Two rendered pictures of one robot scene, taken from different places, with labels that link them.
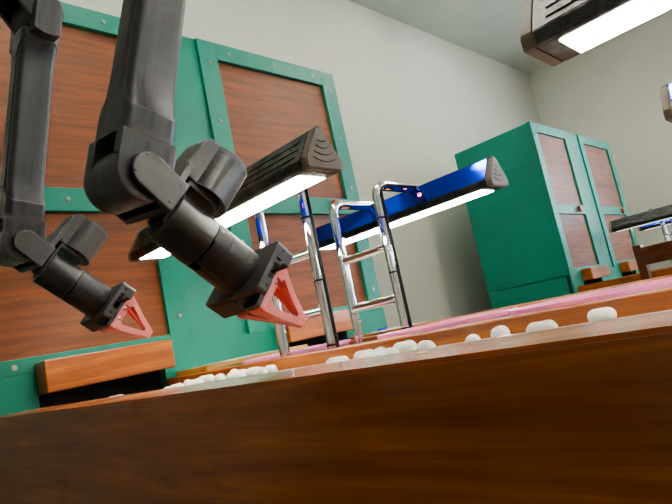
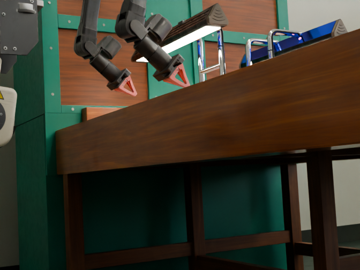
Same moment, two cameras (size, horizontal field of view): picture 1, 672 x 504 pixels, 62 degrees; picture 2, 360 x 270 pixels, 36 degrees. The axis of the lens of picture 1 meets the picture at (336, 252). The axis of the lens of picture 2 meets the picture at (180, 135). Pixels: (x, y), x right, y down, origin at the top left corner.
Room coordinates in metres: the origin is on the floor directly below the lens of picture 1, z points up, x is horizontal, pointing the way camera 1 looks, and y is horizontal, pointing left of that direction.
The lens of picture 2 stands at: (-0.95, -0.39, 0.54)
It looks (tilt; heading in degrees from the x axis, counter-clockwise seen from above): 4 degrees up; 17
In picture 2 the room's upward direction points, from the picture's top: 3 degrees counter-clockwise
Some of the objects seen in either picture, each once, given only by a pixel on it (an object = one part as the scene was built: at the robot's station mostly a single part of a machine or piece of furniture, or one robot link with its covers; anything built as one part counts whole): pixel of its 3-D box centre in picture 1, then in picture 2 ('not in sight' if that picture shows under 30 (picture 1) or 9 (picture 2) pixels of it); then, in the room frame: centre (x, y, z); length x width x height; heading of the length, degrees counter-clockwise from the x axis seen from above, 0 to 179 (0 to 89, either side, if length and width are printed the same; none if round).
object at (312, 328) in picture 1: (318, 325); not in sight; (1.80, 0.10, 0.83); 0.30 x 0.06 x 0.07; 136
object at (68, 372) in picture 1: (109, 364); (116, 115); (1.31, 0.57, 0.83); 0.30 x 0.06 x 0.07; 136
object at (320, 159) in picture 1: (214, 206); (173, 36); (1.05, 0.21, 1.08); 0.62 x 0.08 x 0.07; 46
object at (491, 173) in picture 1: (394, 210); (287, 46); (1.45, -0.17, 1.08); 0.62 x 0.08 x 0.07; 46
